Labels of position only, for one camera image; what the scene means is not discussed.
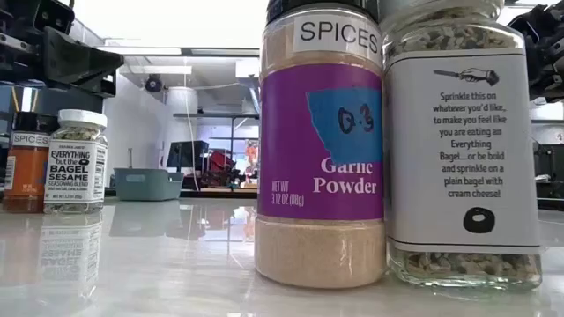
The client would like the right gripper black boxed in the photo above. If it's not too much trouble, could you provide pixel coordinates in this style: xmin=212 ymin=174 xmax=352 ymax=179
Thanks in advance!
xmin=508 ymin=4 xmax=564 ymax=103

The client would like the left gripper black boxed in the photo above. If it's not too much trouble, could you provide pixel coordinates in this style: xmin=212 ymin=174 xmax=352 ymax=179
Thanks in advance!
xmin=0 ymin=0 xmax=125 ymax=98

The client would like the bagel seasoning jar white lid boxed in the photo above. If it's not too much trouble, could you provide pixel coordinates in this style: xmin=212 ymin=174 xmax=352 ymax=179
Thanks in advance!
xmin=379 ymin=0 xmax=543 ymax=291
xmin=42 ymin=108 xmax=109 ymax=216

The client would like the orange spice jar black lid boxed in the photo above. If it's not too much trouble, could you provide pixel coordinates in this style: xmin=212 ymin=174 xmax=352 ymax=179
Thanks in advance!
xmin=2 ymin=111 xmax=58 ymax=214

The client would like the long ceiling light bar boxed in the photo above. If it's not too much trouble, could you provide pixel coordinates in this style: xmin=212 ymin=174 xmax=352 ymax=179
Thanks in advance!
xmin=94 ymin=45 xmax=261 ymax=57

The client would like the black round ceiling fixture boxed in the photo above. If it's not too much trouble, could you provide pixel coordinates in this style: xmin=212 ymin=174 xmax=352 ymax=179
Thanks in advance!
xmin=144 ymin=74 xmax=164 ymax=93

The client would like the white cylindrical tank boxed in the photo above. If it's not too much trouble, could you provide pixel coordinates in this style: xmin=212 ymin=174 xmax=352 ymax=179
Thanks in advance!
xmin=166 ymin=85 xmax=199 ymax=116

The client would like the black box in background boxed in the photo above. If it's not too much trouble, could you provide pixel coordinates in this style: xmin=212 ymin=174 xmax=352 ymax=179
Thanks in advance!
xmin=166 ymin=139 xmax=211 ymax=169

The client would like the blue-grey plastic bin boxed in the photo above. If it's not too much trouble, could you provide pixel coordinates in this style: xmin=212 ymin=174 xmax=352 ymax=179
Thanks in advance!
xmin=113 ymin=167 xmax=185 ymax=203

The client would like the grey metal shelf rack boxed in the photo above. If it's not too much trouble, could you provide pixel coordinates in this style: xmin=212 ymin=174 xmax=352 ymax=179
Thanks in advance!
xmin=173 ymin=112 xmax=261 ymax=162

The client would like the black computer monitor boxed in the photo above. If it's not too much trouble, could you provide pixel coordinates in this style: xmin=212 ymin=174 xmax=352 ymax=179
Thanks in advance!
xmin=541 ymin=143 xmax=564 ymax=200

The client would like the red background object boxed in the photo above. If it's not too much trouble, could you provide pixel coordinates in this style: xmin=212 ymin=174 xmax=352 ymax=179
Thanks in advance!
xmin=208 ymin=150 xmax=238 ymax=176

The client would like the wooden background workbench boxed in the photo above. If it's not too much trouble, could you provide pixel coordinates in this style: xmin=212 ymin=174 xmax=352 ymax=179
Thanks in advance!
xmin=179 ymin=187 xmax=259 ymax=199

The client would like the orange colourful background object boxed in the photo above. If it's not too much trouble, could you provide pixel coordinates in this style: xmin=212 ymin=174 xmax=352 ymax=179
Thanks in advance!
xmin=244 ymin=139 xmax=260 ymax=177

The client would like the garlic powder jar purple label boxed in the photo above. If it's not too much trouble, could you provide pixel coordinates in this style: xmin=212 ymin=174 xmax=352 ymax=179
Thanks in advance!
xmin=254 ymin=0 xmax=388 ymax=290

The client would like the white hanging cable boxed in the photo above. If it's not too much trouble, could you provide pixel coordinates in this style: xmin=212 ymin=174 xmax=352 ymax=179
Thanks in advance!
xmin=182 ymin=55 xmax=200 ymax=191

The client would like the silver ventilation duct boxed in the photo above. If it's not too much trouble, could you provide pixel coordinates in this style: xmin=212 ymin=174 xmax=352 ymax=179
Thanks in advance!
xmin=246 ymin=85 xmax=262 ymax=116

